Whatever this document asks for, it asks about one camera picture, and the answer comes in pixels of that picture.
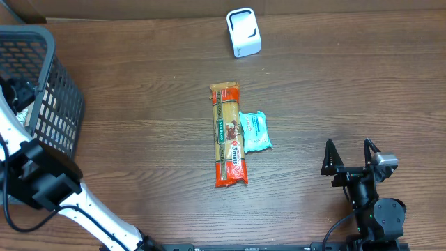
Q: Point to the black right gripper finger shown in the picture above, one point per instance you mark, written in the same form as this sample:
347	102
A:
332	163
369	148

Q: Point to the white barcode scanner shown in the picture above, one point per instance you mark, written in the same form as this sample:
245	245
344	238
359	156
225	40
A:
244	32

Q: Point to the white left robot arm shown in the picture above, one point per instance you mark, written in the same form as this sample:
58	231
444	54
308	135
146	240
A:
41	176

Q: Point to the teal wet wipes packet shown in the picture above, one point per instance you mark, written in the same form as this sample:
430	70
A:
255	131

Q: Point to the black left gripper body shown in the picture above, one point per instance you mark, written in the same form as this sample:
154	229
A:
19	95

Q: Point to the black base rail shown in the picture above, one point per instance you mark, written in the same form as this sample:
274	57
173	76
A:
315	246

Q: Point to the orange spaghetti packet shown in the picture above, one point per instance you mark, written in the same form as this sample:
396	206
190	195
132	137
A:
230	163

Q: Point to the grey plastic basket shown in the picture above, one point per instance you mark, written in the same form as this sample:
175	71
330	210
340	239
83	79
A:
55	117

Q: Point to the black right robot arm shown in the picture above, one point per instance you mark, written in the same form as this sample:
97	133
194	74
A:
379	220

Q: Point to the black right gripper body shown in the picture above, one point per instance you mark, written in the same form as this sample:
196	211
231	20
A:
347	177

